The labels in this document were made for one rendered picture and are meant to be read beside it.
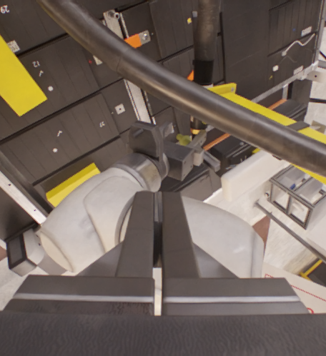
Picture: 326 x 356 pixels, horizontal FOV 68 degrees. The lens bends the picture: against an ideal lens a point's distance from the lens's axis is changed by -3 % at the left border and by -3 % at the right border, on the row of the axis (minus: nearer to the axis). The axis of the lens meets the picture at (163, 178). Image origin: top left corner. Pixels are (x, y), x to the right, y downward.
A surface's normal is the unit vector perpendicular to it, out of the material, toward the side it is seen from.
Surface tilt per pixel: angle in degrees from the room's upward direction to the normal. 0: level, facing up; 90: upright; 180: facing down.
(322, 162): 45
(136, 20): 0
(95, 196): 88
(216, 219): 92
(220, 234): 81
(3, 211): 0
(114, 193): 93
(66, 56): 0
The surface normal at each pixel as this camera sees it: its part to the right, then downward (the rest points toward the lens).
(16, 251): -0.23, -0.67
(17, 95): 0.50, 0.54
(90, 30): -0.06, 0.11
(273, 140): -0.16, 0.29
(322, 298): -0.65, -0.28
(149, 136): -0.49, 0.54
